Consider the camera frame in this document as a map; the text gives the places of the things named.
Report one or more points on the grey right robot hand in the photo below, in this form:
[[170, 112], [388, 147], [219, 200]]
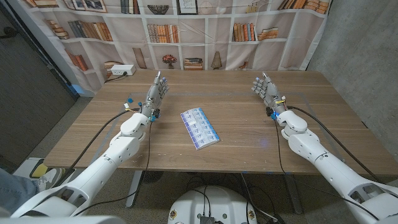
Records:
[[270, 93]]

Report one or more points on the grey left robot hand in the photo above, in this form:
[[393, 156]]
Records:
[[154, 96]]

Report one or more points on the white robot shoulder cover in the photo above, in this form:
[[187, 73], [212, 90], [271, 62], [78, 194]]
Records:
[[62, 220]]

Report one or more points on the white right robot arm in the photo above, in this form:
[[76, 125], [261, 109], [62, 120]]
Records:
[[326, 165]]

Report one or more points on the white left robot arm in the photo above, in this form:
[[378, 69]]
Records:
[[102, 161]]

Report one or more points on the translucent purple weekly pill organizer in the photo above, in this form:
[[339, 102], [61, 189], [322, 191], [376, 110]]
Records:
[[199, 129]]

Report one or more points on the white power strip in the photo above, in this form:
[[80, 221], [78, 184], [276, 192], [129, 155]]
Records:
[[122, 69]]

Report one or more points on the black ribbed round disc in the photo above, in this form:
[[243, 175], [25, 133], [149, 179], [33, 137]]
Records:
[[152, 176]]

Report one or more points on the printed bookshelf backdrop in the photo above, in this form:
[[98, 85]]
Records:
[[217, 31]]

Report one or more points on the grey table leg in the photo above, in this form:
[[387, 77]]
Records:
[[133, 189], [293, 196]]

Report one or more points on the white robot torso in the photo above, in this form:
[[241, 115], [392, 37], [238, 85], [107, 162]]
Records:
[[224, 202]]

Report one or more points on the grey white sneaker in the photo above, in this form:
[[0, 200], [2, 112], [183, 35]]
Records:
[[51, 177]]

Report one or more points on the blue jeans leg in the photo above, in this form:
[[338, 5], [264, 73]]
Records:
[[15, 189]]

